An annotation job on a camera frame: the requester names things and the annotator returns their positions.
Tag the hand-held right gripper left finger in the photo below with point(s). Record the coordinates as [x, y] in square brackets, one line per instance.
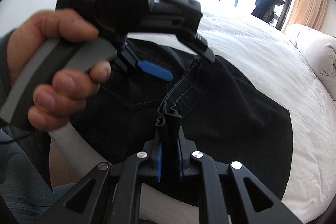
[158, 161]

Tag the rolled white duvet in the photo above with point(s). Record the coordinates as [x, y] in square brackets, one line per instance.
[315, 50]

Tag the dark draped garment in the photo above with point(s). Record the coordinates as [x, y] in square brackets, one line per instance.
[266, 2]

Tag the person's grey clothing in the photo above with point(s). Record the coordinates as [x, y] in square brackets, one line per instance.
[21, 179]

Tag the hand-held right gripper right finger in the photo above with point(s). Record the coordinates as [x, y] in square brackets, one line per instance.
[180, 161]

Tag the bed with white sheet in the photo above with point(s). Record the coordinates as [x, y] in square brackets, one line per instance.
[249, 50]

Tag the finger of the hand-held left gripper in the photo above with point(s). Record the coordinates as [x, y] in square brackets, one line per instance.
[155, 70]
[199, 47]

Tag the person's left hand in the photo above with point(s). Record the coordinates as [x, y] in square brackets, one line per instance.
[39, 27]

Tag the grey upholstered bed frame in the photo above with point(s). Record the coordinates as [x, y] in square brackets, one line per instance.
[76, 150]

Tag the black pants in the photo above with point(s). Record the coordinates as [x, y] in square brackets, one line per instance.
[236, 121]

